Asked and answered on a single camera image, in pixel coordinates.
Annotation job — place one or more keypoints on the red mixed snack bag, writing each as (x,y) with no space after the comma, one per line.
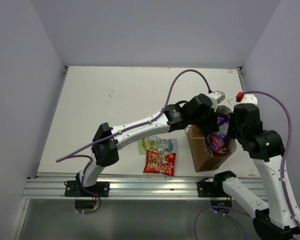
(160,163)

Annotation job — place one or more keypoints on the brown paper bag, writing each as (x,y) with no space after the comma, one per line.
(202,159)

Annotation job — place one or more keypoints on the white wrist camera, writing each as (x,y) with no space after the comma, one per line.
(246,98)
(217,96)

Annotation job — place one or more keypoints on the pale blue snack packet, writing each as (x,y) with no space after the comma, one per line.
(163,144)

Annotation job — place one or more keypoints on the green snack packet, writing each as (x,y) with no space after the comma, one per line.
(147,144)

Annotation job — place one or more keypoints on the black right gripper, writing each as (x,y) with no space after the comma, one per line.
(231,119)

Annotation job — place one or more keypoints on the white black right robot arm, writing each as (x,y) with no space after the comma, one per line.
(277,218)

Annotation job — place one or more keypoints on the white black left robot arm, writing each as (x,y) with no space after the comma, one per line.
(109,140)

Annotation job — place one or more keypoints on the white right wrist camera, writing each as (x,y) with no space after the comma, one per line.
(246,98)

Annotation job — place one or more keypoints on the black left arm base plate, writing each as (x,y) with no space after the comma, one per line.
(73,189)

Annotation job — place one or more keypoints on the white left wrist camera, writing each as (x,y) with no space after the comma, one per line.
(217,96)

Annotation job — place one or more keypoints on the purple snack bag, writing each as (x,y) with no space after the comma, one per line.
(219,139)

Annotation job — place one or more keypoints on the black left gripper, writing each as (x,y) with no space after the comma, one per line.
(212,126)

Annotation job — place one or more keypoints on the red Doritos chip bag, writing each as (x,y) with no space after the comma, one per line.
(218,153)

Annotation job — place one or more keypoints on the aluminium table edge strip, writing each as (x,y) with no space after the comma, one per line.
(239,70)

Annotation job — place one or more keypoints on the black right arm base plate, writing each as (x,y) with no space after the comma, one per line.
(206,189)

